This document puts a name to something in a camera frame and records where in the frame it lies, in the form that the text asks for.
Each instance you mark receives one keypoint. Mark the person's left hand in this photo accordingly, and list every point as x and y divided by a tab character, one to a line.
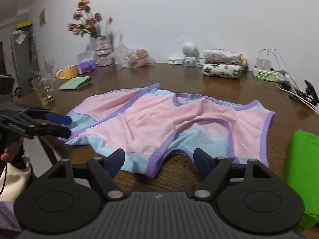
11	151

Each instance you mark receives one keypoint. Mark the vase with dried roses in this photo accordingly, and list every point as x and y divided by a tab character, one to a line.
88	23

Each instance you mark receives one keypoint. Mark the yellow mug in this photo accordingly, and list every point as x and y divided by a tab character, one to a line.
67	73

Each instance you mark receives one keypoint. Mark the clear plastic snack bag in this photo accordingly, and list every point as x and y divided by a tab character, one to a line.
129	58

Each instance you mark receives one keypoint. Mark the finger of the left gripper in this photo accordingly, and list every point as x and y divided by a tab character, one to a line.
52	130
45	114

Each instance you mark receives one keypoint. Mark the green folded wallet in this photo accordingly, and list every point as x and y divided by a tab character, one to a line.
75	83

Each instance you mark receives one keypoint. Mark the folded patterned cloth stack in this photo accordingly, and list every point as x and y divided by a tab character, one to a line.
224	57

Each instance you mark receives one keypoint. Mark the black phone stand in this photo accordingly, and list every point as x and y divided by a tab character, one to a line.
309	95

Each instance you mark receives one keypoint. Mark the floral folded towel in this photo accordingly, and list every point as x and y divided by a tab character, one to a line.
222	70

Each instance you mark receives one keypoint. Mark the white astronaut figurine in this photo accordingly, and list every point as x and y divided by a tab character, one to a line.
191	53

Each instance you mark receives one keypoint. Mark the white power strip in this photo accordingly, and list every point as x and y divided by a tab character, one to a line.
264	70

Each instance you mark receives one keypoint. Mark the white small blocks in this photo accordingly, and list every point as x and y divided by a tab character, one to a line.
175	61

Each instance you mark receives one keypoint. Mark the green storage bag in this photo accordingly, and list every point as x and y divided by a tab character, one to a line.
302	173

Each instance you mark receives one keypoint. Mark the pink blue purple garment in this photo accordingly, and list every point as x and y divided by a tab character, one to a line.
150	123

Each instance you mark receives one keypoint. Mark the clear drinking glass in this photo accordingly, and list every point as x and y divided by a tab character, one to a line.
43	87

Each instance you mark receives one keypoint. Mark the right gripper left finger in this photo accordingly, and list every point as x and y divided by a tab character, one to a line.
102	172

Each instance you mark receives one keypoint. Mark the purple toy camera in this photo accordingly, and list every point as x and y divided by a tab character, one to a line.
85	66

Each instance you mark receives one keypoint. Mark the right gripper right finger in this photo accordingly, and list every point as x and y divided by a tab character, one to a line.
215	173

